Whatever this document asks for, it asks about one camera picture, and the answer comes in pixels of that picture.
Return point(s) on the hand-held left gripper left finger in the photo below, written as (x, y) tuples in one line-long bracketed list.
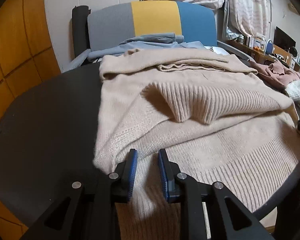
[(132, 177)]

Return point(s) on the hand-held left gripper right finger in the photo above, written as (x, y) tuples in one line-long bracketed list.
[(163, 177)]

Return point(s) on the cream knit sweater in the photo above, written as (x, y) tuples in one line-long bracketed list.
[(298, 91)]

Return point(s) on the beige knit sweater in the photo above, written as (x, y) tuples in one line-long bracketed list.
[(189, 142)]

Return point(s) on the pink knit sweater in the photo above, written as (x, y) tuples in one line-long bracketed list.
[(277, 73)]

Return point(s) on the white round desk fan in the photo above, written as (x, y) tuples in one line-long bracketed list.
[(293, 51)]

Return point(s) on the wooden shelf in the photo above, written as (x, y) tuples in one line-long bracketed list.
[(279, 52)]

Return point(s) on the blue arched stand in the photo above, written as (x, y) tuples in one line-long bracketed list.
[(267, 47)]

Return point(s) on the black monitor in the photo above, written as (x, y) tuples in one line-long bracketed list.
[(283, 37)]

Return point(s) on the row of small boxes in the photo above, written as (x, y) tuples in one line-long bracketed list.
[(256, 42)]

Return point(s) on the white hooked pole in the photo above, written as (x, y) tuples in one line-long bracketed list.
[(270, 17)]

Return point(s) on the white printed cushion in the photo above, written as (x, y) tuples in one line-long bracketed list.
[(218, 50)]

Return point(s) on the silver foil sheet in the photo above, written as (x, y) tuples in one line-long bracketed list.
[(229, 32)]

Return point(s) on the floral curtain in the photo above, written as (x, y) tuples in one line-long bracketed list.
[(247, 7)]

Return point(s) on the grey garment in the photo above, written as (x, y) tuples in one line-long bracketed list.
[(150, 43)]

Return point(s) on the black rolled mat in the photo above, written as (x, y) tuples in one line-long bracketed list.
[(80, 30)]

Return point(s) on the grey yellow blue chair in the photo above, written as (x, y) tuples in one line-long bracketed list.
[(152, 17)]

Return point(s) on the beige wall-mounted unit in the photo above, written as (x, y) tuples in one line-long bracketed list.
[(293, 7)]

